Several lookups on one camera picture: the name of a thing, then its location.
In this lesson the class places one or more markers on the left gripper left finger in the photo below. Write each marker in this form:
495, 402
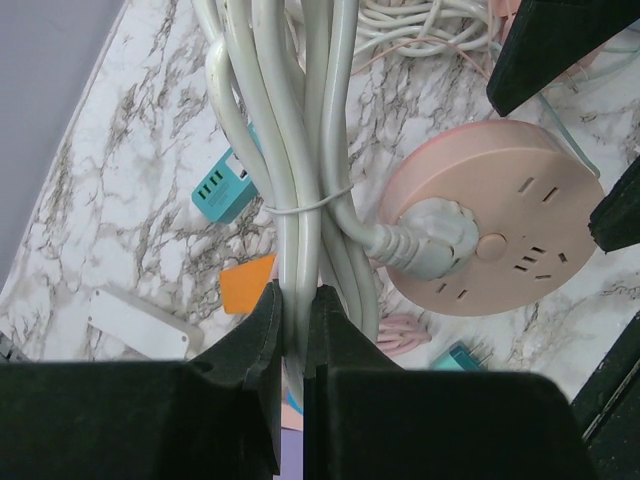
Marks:
217, 416

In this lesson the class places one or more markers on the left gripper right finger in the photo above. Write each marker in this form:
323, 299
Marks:
367, 418

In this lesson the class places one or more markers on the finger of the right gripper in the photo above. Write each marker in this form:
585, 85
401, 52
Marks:
615, 222
546, 39

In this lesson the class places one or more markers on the purple power strip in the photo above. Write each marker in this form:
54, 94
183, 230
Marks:
291, 464

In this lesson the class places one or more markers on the teal small plug adapter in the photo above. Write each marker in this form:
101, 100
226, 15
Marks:
460, 357

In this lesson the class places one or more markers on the white power strip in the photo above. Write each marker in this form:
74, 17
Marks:
143, 327

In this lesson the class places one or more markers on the pink long power strip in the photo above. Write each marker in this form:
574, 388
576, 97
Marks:
291, 413

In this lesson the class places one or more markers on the pink round socket base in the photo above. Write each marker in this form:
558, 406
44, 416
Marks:
516, 197

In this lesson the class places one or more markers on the orange white cube socket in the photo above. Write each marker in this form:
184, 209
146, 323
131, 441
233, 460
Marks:
242, 286

